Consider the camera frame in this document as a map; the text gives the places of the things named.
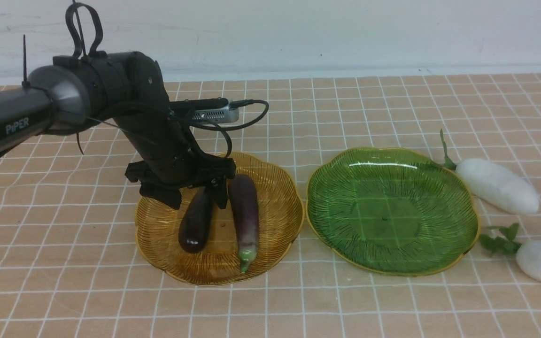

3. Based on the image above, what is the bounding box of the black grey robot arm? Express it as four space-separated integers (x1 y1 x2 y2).
0 51 541 286

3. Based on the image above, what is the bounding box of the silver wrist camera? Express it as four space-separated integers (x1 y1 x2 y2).
169 98 239 124

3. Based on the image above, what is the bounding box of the long purple eggplant green stem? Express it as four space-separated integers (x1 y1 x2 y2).
228 175 260 274

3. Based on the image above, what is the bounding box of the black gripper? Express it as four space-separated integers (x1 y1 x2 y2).
125 141 236 210

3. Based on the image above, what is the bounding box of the short dark purple eggplant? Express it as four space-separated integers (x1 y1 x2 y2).
178 187 214 254

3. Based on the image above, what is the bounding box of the checked tan tablecloth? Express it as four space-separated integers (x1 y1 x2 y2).
0 74 541 338

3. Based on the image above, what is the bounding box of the black camera cable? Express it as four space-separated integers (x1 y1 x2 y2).
177 99 270 158

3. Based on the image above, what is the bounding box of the amber plastic plate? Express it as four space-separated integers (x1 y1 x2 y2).
135 152 305 286

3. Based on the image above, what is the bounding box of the white radish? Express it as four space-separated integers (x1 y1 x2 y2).
440 129 540 215
479 223 541 282

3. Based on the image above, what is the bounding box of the green plastic plate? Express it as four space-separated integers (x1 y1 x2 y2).
306 147 481 277

